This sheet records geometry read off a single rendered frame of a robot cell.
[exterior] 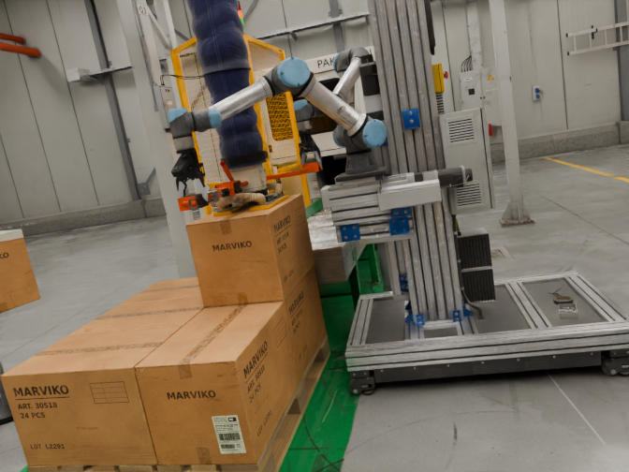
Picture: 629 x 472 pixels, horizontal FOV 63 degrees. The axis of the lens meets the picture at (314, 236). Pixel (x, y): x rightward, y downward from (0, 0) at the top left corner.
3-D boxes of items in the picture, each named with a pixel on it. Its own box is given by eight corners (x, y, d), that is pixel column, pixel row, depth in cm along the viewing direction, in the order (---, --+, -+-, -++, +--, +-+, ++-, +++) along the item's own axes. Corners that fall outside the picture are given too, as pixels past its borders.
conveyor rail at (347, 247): (380, 210, 517) (377, 191, 513) (385, 209, 516) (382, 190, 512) (339, 280, 298) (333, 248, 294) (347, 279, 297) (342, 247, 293)
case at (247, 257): (249, 271, 299) (235, 202, 292) (314, 263, 289) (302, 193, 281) (203, 307, 242) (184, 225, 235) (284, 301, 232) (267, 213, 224)
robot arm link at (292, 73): (378, 132, 233) (281, 55, 214) (395, 129, 219) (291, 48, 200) (365, 154, 232) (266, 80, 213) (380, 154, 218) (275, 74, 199)
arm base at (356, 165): (379, 167, 245) (375, 146, 243) (377, 170, 230) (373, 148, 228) (347, 172, 248) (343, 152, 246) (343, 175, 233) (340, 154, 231)
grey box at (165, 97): (175, 128, 388) (167, 87, 383) (182, 126, 387) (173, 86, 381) (162, 128, 370) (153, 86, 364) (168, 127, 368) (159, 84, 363)
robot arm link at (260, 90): (283, 63, 225) (183, 115, 214) (290, 57, 215) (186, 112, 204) (295, 87, 228) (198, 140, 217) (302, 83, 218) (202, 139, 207)
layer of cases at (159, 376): (171, 342, 322) (157, 281, 314) (326, 331, 296) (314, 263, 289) (27, 466, 208) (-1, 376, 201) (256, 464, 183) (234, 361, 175)
